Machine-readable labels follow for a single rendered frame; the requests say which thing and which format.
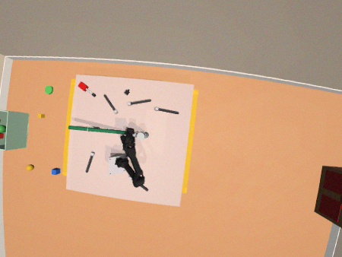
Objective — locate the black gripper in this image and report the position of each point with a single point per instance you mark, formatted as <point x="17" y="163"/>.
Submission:
<point x="131" y="131"/>

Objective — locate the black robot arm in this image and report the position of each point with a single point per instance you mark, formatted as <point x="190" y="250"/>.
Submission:
<point x="137" y="180"/>

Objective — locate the green cylinder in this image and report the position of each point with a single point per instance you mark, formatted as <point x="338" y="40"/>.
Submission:
<point x="97" y="130"/>

